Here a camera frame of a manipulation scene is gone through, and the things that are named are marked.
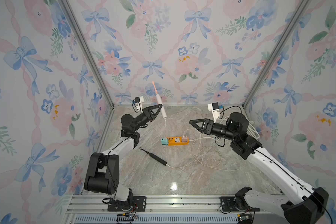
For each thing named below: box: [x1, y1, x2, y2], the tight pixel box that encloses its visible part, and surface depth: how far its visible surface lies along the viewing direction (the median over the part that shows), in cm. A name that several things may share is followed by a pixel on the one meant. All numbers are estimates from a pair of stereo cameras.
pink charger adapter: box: [182, 135, 188, 143], surface depth 94 cm
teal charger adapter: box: [160, 137, 169, 146], surface depth 86 cm
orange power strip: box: [166, 136, 190, 146], surface depth 97 cm
